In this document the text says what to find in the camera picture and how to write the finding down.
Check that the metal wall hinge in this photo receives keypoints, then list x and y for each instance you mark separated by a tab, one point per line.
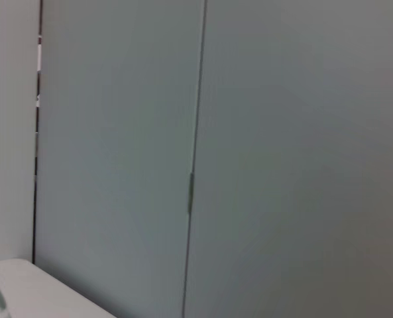
191	192

